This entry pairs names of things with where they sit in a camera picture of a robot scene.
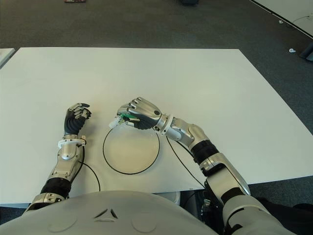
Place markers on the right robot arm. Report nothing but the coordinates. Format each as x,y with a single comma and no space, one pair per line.
210,151

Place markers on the dark grey chair base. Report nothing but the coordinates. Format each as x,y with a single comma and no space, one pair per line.
308,52

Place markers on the white floor clip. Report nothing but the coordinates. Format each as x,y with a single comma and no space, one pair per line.
291,50

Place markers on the large white neighbour table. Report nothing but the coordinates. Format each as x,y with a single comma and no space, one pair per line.
293,12

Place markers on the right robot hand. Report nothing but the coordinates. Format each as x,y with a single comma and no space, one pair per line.
144,111

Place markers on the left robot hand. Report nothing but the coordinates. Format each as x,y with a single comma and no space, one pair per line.
72,122

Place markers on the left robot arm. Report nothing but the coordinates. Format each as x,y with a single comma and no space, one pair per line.
66,151

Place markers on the white plate with black rim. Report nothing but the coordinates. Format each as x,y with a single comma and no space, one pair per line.
130,151

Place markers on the grey robot torso shell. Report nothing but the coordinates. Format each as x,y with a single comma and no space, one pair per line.
107,215

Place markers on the small white neighbour table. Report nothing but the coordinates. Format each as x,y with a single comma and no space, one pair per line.
5,56

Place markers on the green white toothpaste tube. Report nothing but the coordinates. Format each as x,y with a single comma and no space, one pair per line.
113,123

